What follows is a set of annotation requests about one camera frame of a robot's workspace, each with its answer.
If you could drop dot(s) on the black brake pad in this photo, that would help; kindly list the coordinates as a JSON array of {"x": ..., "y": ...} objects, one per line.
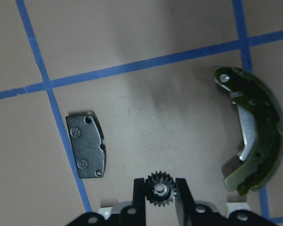
[{"x": 87, "y": 142}]

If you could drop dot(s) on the white curved plastic bracket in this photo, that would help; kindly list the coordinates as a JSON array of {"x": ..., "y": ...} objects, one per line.
[{"x": 106, "y": 212}]

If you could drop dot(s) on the black bearing gear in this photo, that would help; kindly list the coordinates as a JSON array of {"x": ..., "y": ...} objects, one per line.
[{"x": 160, "y": 189}]

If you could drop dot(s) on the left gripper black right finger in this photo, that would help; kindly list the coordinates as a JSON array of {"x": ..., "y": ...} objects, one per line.
[{"x": 184, "y": 202}]

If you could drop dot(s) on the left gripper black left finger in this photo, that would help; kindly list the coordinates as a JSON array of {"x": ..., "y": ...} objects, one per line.
[{"x": 139, "y": 202}]

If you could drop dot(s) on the dark brake shoe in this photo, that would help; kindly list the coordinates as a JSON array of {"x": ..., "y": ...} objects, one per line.
[{"x": 261, "y": 120}]

